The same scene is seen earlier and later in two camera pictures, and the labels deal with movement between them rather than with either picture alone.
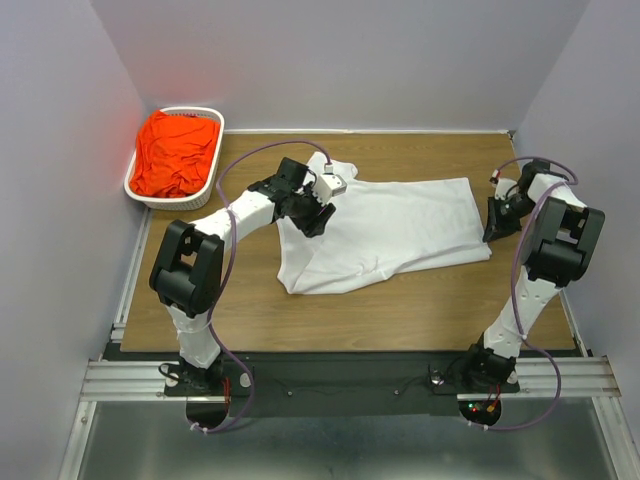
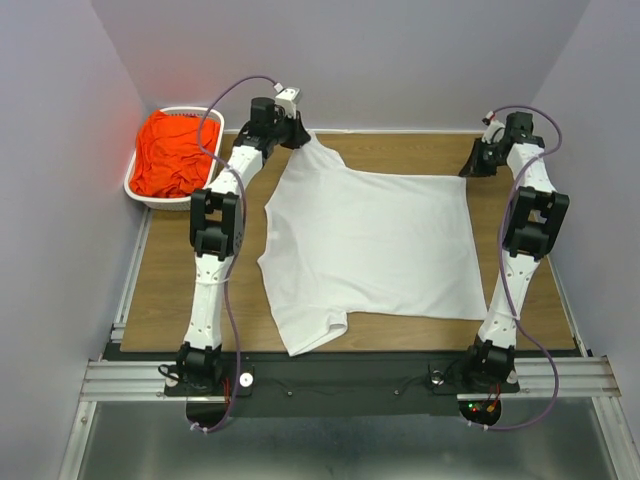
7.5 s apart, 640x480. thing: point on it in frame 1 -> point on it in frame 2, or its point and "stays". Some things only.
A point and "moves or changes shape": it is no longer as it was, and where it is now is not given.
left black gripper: (314, 226) -> (299, 135)
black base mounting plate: (345, 384) stays
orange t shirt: (173, 155) stays
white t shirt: (380, 229) moves or changes shape
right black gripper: (496, 227) -> (473, 165)
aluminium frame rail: (116, 380) stays
